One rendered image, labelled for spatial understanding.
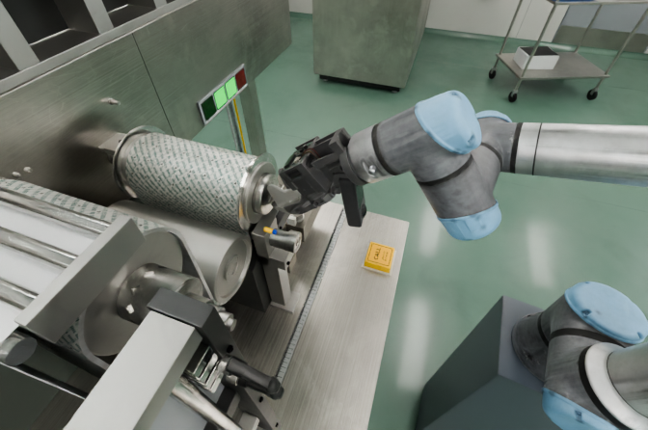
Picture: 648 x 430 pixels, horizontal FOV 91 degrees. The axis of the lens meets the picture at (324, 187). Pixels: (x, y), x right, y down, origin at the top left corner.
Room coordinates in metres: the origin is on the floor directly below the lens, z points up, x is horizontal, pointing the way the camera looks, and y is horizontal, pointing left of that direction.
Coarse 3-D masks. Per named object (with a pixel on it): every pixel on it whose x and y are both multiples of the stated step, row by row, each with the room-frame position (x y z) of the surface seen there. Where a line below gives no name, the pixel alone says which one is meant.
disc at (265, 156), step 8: (264, 152) 0.44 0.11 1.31; (256, 160) 0.41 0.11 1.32; (264, 160) 0.43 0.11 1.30; (272, 160) 0.46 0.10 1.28; (248, 168) 0.39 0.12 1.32; (248, 176) 0.38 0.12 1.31; (240, 184) 0.37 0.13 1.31; (240, 192) 0.36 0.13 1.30; (240, 200) 0.35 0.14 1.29; (240, 208) 0.34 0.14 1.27; (240, 216) 0.34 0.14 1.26; (240, 224) 0.34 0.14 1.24; (248, 224) 0.35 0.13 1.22; (256, 224) 0.37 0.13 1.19
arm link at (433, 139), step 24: (456, 96) 0.32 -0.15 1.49; (408, 120) 0.32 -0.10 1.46; (432, 120) 0.30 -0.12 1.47; (456, 120) 0.29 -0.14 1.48; (384, 144) 0.31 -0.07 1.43; (408, 144) 0.30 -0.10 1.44; (432, 144) 0.29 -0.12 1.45; (456, 144) 0.28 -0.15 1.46; (384, 168) 0.30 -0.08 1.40; (408, 168) 0.30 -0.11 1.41; (432, 168) 0.28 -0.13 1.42; (456, 168) 0.28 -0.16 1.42
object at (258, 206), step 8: (264, 176) 0.41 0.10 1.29; (272, 176) 0.41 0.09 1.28; (256, 184) 0.39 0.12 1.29; (264, 184) 0.39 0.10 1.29; (256, 192) 0.38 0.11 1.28; (264, 192) 0.38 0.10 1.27; (256, 200) 0.37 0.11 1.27; (264, 200) 0.38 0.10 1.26; (256, 208) 0.36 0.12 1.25; (264, 208) 0.37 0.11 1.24
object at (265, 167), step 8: (128, 152) 0.46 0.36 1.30; (256, 168) 0.41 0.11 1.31; (264, 168) 0.42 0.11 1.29; (272, 168) 0.45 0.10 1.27; (256, 176) 0.40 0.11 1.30; (128, 184) 0.43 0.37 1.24; (248, 184) 0.38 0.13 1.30; (248, 192) 0.37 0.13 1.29; (248, 200) 0.36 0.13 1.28; (248, 208) 0.36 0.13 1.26; (248, 216) 0.35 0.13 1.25; (256, 216) 0.37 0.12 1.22
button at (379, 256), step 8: (368, 248) 0.50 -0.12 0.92; (376, 248) 0.50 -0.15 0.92; (384, 248) 0.50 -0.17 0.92; (392, 248) 0.50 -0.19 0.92; (368, 256) 0.47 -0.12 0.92; (376, 256) 0.47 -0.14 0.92; (384, 256) 0.47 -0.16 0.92; (392, 256) 0.47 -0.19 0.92; (368, 264) 0.45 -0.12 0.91; (376, 264) 0.45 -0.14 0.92; (384, 264) 0.45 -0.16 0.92
